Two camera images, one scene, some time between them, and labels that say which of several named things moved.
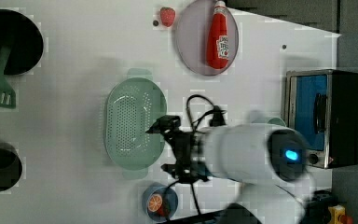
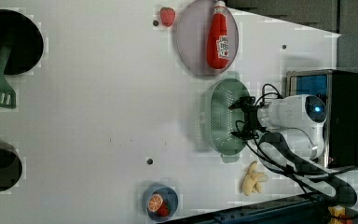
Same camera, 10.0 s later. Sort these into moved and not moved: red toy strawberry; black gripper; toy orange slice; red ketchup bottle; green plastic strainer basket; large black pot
Moved: green plastic strainer basket; black gripper
Not moved: red toy strawberry; red ketchup bottle; large black pot; toy orange slice
